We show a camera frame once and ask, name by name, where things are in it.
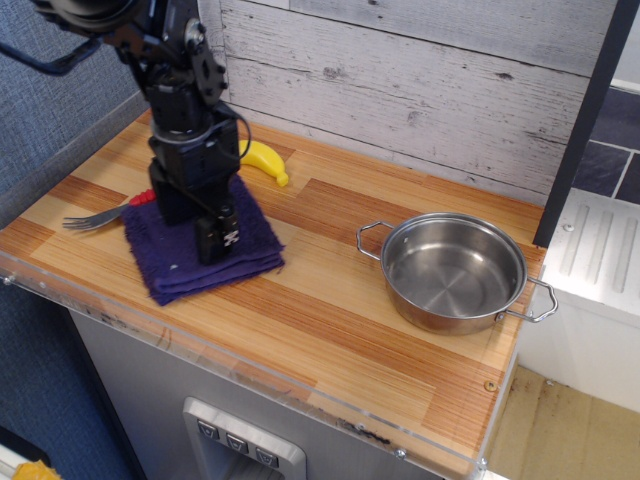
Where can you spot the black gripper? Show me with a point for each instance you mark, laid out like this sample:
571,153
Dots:
191,174

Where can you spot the purple rag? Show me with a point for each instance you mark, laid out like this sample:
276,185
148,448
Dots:
167,257

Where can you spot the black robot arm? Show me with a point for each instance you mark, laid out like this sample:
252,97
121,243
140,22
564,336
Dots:
163,43

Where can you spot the yellow toy banana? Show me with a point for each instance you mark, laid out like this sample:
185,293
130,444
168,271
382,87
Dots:
265,158

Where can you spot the silver steel pot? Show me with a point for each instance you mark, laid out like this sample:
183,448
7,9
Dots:
451,273

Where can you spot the clear acrylic edge guard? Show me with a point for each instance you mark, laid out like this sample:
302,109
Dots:
148,368

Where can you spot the grey dispenser button panel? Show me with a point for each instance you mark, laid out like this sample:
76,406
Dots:
228,447

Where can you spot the yellow object bottom left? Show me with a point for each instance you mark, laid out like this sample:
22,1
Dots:
35,471

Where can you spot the white ribbed sink drainboard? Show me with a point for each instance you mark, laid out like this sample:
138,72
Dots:
594,251

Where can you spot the red handled toy fork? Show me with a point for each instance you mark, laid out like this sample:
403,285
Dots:
98,220

